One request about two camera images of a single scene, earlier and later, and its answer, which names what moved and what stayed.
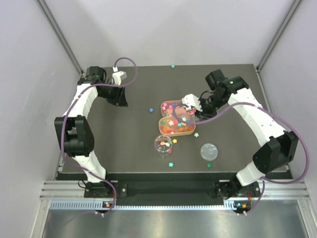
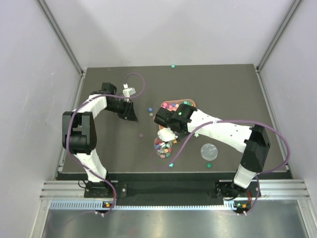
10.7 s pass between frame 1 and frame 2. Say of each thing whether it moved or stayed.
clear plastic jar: stayed
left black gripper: moved
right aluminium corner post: stayed
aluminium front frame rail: stayed
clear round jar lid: stayed
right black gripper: moved
